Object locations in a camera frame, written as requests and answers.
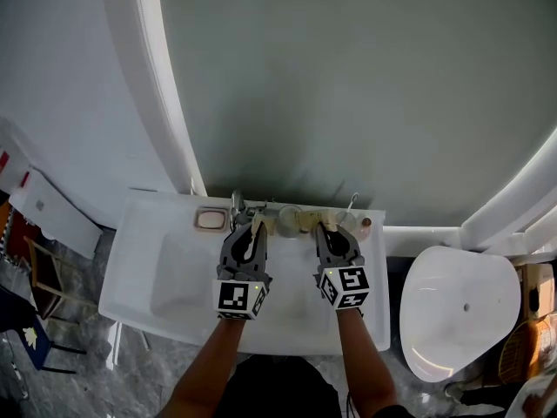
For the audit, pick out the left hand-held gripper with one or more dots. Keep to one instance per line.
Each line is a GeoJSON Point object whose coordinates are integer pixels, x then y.
{"type": "Point", "coordinates": [235, 296]}

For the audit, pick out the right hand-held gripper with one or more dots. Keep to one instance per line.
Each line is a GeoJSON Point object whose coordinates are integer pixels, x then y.
{"type": "Point", "coordinates": [348, 283]}

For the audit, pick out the tan glass cup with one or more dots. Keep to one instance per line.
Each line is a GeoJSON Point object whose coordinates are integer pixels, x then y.
{"type": "Point", "coordinates": [346, 221]}

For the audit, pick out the grey cup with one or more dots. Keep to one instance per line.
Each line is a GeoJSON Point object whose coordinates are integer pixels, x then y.
{"type": "Point", "coordinates": [290, 220]}

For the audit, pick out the person's left forearm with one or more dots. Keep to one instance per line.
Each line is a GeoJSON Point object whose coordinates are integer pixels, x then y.
{"type": "Point", "coordinates": [204, 364]}

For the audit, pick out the person's right forearm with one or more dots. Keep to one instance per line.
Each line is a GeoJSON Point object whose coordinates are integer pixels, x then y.
{"type": "Point", "coordinates": [363, 355]}

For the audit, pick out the chrome faucet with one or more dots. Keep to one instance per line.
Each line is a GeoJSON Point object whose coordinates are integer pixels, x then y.
{"type": "Point", "coordinates": [239, 209]}

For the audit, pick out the pink soap dish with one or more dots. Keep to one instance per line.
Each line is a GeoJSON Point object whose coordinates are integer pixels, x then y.
{"type": "Point", "coordinates": [210, 219]}

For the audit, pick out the white sink vanity cabinet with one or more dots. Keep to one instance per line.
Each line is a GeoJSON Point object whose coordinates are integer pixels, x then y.
{"type": "Point", "coordinates": [174, 268]}

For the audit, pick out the white bathtub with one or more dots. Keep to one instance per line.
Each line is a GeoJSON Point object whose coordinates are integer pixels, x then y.
{"type": "Point", "coordinates": [457, 312]}

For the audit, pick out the person's black clothing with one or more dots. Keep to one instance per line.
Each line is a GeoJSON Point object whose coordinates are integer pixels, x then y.
{"type": "Point", "coordinates": [283, 390]}

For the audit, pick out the white water dispenser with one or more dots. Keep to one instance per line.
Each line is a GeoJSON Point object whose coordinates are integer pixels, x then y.
{"type": "Point", "coordinates": [56, 216]}

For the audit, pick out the wooden chair with red back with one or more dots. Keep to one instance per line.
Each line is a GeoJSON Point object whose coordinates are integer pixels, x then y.
{"type": "Point", "coordinates": [48, 277]}

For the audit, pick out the brown cardboard box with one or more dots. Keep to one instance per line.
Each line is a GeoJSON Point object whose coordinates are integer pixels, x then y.
{"type": "Point", "coordinates": [544, 285]}

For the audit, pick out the orange box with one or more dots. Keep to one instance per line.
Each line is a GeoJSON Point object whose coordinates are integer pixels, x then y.
{"type": "Point", "coordinates": [549, 342]}

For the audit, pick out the orange chair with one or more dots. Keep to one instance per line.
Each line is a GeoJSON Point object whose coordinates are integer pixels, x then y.
{"type": "Point", "coordinates": [4, 229]}

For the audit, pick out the dark blue chair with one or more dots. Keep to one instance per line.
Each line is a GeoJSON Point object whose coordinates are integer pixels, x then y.
{"type": "Point", "coordinates": [22, 320]}

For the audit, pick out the clear water dispenser bottle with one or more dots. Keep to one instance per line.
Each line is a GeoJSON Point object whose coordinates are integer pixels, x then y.
{"type": "Point", "coordinates": [11, 155]}

